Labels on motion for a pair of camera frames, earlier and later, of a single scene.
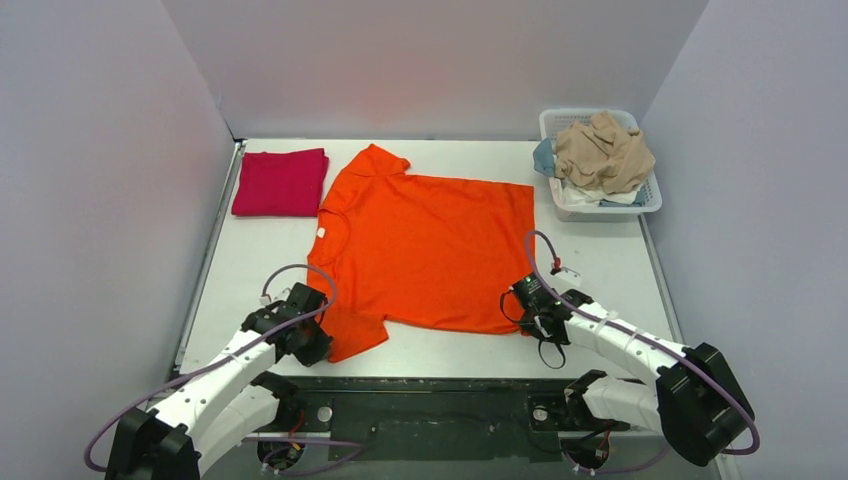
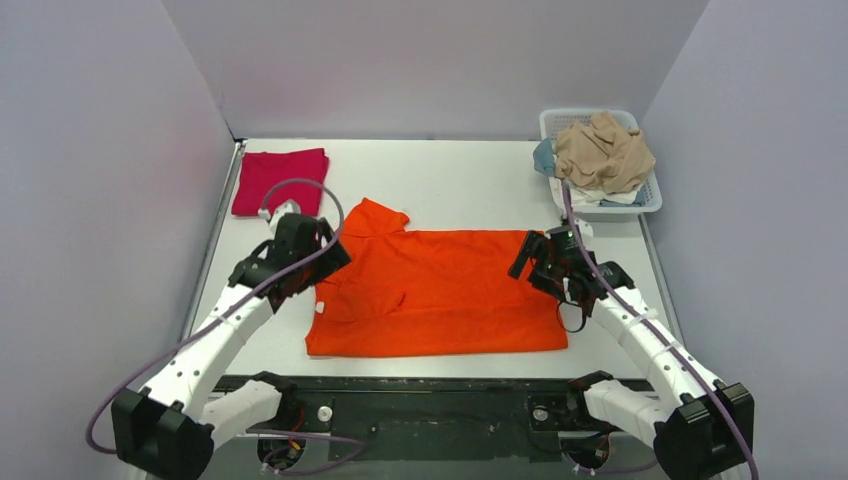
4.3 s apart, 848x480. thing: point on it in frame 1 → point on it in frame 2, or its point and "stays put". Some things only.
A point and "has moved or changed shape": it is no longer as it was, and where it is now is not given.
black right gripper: (525, 304) → (539, 258)
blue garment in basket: (543, 160) stays put
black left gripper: (315, 340) → (324, 258)
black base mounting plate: (438, 419) stays put
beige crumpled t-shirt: (603, 152) stays put
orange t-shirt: (389, 247) has moved or changed shape
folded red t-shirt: (283, 183) stays put
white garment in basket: (572, 195) stays put
